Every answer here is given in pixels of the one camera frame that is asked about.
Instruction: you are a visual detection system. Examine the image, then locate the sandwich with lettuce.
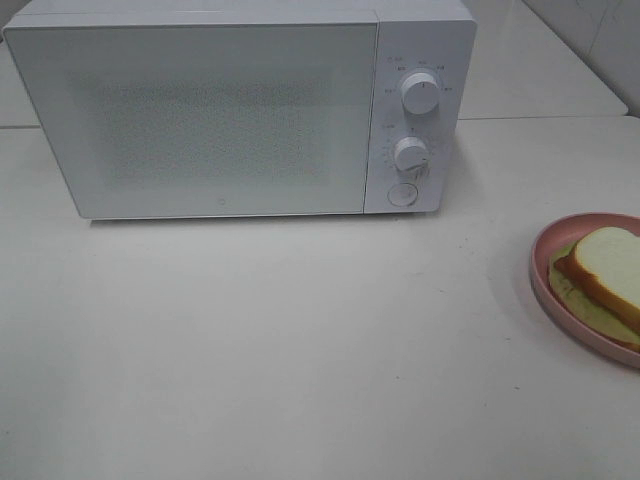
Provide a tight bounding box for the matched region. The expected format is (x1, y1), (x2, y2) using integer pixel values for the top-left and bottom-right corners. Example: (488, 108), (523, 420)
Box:
(548, 226), (639, 352)

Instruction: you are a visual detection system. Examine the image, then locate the round door release button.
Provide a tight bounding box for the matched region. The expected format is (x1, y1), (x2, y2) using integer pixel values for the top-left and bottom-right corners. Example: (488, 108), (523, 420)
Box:
(387, 183), (418, 207)

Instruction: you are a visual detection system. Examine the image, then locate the white microwave knob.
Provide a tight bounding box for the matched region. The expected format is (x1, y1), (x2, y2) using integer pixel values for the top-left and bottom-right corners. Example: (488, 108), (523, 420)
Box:
(400, 71), (440, 115)
(393, 137), (429, 172)

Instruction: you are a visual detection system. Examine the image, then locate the pink round plate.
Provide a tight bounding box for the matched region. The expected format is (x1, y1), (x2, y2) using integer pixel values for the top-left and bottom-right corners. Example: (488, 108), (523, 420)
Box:
(529, 212), (639, 370)

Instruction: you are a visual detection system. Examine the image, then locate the white microwave oven body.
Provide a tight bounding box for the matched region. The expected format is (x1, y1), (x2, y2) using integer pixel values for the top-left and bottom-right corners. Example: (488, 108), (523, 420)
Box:
(2, 1), (476, 218)

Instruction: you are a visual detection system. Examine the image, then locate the white microwave door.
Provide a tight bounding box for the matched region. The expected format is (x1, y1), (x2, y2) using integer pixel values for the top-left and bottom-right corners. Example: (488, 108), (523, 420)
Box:
(6, 24), (377, 220)

